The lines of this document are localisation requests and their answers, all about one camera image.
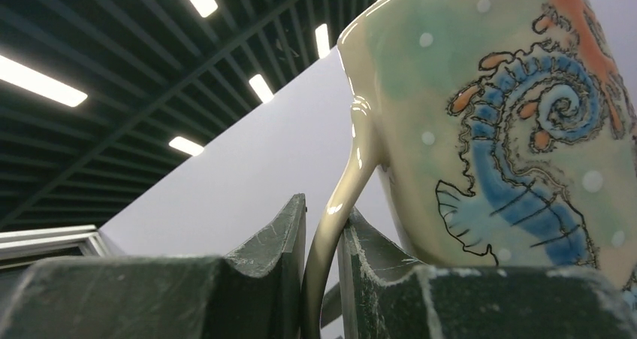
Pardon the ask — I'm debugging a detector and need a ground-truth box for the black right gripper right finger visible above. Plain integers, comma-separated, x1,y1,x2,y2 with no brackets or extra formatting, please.
338,210,636,338

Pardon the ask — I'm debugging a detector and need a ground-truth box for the seahorse cream mug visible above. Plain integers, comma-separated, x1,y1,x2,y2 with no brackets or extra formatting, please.
301,0,636,338

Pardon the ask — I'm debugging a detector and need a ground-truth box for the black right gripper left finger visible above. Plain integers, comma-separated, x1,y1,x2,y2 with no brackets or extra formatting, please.
1,193,306,338

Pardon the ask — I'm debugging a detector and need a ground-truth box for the aluminium frame rail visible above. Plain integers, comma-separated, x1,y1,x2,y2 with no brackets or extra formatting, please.
1,225,113,269

